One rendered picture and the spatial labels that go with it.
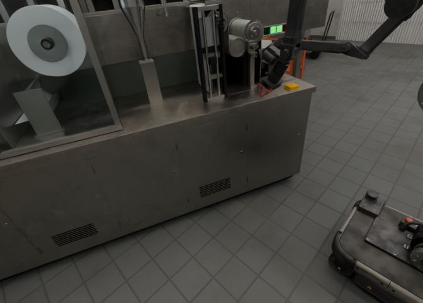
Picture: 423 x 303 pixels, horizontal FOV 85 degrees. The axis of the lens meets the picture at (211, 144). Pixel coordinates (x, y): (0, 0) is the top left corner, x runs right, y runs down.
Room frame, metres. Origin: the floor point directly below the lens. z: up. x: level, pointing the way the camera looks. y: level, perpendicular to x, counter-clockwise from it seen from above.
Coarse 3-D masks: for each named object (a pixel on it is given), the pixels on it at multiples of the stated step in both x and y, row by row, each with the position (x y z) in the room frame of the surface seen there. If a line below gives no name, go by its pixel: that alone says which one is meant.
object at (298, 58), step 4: (304, 32) 2.37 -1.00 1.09; (304, 36) 2.37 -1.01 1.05; (300, 52) 2.36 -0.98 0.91; (296, 56) 2.37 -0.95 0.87; (300, 56) 2.37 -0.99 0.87; (296, 60) 2.36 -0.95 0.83; (300, 60) 2.37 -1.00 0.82; (296, 64) 2.36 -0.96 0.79; (300, 64) 2.37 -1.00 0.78; (296, 68) 2.36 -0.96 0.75; (300, 68) 2.37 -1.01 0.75; (292, 72) 2.41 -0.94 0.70; (296, 72) 2.36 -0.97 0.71; (296, 76) 2.36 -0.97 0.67
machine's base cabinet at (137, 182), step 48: (144, 144) 1.15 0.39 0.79; (192, 144) 1.23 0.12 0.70; (240, 144) 1.34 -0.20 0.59; (288, 144) 1.46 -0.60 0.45; (0, 192) 0.93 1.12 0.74; (48, 192) 0.98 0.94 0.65; (96, 192) 1.05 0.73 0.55; (144, 192) 1.13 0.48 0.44; (192, 192) 1.22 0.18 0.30; (240, 192) 1.34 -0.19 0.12; (0, 240) 0.88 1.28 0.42; (48, 240) 0.94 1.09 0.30; (96, 240) 1.01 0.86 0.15
